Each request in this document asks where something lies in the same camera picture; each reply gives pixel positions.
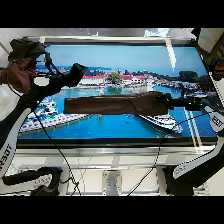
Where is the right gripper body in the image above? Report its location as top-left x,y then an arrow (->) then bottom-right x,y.
167,94 -> 203,112

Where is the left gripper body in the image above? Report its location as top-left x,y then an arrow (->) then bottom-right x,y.
67,62 -> 89,87

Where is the person's hand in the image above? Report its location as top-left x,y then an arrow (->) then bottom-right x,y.
0,58 -> 36,94

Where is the dark garment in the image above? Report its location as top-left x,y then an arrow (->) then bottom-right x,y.
8,37 -> 48,63

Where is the black cable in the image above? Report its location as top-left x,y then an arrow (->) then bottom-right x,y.
31,108 -> 82,197
127,111 -> 215,197

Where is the grey-brown shirt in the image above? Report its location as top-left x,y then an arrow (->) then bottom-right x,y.
63,91 -> 173,117

